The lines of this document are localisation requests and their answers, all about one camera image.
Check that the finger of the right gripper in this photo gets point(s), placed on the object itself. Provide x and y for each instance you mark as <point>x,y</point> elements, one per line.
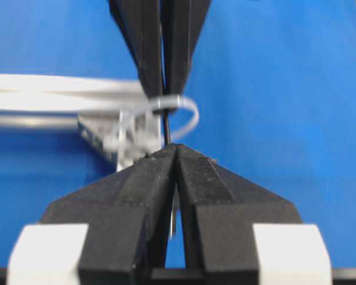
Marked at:
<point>182,22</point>
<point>139,23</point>

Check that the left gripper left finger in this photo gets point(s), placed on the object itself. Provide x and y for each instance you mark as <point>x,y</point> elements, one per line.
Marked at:
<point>101,233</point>

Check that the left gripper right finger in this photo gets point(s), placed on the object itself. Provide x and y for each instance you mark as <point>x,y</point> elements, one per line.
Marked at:
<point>237,232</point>

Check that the white zip tie loop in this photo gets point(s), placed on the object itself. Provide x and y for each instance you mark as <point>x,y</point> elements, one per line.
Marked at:
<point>58,95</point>

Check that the square aluminium extrusion frame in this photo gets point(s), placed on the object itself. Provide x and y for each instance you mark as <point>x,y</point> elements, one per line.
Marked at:
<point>120,138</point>

